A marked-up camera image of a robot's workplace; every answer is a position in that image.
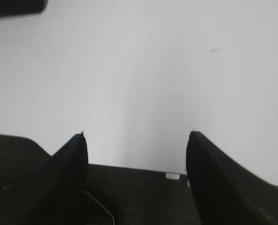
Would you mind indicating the black object top left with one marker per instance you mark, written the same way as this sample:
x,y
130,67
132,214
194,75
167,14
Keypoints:
x,y
22,7

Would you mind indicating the black tote bag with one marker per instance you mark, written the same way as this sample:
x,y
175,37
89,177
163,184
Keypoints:
x,y
110,195

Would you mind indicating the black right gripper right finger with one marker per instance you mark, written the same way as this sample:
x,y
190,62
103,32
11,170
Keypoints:
x,y
226,193

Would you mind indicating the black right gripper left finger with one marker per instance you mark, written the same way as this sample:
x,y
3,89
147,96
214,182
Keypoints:
x,y
51,194

